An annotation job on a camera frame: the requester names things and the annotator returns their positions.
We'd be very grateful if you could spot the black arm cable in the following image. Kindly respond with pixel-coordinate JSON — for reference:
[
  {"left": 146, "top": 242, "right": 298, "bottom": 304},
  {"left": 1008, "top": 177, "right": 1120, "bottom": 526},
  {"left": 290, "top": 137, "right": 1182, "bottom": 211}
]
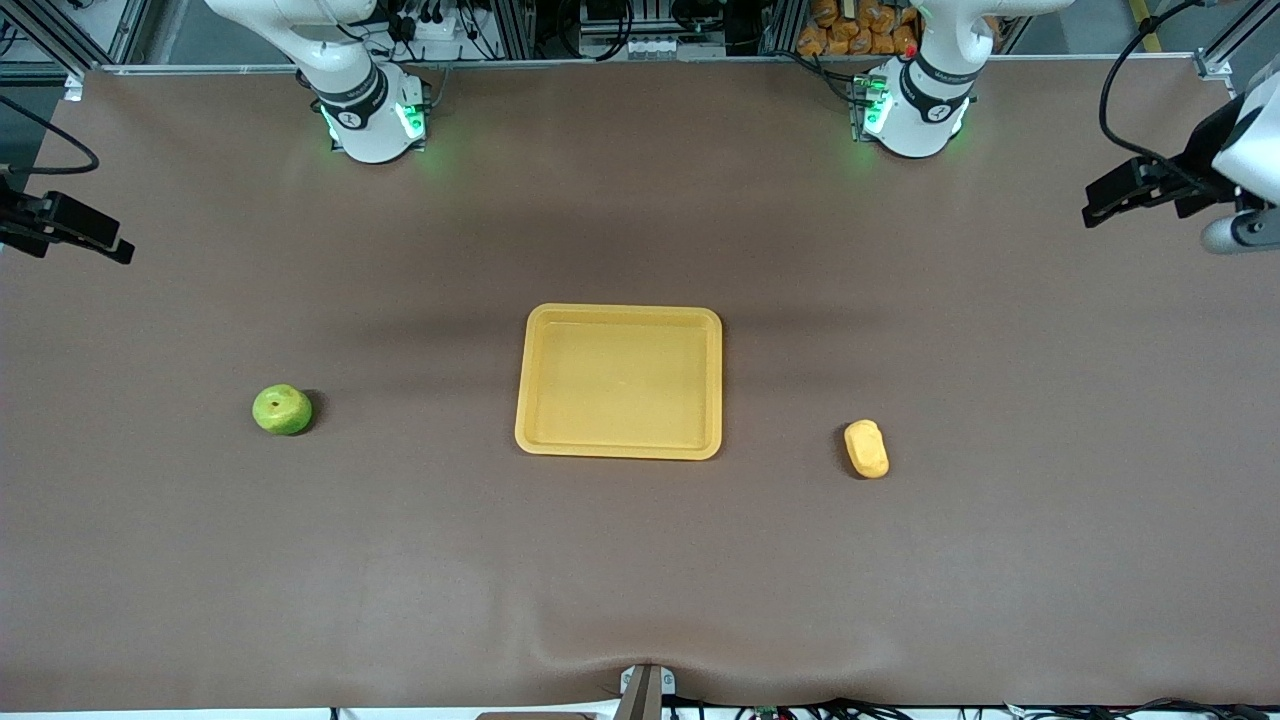
[
  {"left": 1098, "top": 0, "right": 1206, "bottom": 171},
  {"left": 0, "top": 94, "right": 101, "bottom": 177}
]

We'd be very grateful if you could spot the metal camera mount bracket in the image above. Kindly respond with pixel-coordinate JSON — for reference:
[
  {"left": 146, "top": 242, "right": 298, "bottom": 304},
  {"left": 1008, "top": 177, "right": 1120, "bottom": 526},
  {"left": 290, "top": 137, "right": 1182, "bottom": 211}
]
[{"left": 615, "top": 663, "right": 678, "bottom": 720}]

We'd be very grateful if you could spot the white power strip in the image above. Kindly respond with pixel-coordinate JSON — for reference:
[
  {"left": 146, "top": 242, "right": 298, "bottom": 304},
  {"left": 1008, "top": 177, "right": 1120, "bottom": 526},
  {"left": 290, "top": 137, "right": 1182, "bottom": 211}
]
[{"left": 395, "top": 12, "right": 463, "bottom": 46}]

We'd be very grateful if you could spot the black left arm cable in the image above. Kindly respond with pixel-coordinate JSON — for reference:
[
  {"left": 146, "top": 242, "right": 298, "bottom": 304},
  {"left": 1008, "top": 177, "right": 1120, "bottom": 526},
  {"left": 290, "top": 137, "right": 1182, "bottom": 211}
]
[{"left": 1098, "top": 0, "right": 1206, "bottom": 171}]

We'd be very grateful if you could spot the aluminium frame post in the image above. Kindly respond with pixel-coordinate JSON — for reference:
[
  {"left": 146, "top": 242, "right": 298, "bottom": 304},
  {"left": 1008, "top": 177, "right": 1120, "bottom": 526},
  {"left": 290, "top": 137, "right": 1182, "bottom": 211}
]
[
  {"left": 1195, "top": 0, "right": 1280, "bottom": 81},
  {"left": 0, "top": 0, "right": 153, "bottom": 101}
]

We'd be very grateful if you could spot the yellow plastic tray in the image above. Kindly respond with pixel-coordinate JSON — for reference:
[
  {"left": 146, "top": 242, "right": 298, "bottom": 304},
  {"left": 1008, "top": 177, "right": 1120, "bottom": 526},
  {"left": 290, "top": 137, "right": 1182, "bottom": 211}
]
[{"left": 514, "top": 303, "right": 724, "bottom": 462}]

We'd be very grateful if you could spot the yellow potato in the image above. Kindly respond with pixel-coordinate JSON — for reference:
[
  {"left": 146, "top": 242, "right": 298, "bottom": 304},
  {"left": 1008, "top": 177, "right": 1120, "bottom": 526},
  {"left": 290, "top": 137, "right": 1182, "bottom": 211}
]
[{"left": 843, "top": 419, "right": 891, "bottom": 480}]

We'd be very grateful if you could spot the green apple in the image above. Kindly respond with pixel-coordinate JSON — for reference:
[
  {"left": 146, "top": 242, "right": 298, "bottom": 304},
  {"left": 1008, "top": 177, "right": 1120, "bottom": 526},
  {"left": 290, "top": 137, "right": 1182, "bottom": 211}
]
[{"left": 252, "top": 384, "right": 313, "bottom": 437}]

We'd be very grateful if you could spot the brown table mat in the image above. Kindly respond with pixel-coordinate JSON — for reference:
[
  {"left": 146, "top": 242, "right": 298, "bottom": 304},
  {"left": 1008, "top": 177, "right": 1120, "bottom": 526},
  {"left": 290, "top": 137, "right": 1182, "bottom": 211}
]
[{"left": 0, "top": 55, "right": 1280, "bottom": 713}]

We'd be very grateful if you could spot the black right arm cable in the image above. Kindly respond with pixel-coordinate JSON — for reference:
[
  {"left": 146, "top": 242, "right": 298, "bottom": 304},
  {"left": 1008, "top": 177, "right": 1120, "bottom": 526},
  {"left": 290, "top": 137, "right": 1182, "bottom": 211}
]
[{"left": 0, "top": 94, "right": 101, "bottom": 177}]

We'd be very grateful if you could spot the bag of orange items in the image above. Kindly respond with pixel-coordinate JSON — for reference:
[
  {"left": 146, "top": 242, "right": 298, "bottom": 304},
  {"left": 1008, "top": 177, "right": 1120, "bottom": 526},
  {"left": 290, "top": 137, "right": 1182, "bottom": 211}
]
[{"left": 797, "top": 0, "right": 922, "bottom": 57}]

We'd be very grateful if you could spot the black cable bundle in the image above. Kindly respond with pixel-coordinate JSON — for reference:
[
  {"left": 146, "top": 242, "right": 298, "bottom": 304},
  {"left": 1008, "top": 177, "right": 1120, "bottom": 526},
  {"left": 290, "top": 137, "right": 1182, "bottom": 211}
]
[{"left": 668, "top": 694, "right": 1280, "bottom": 720}]

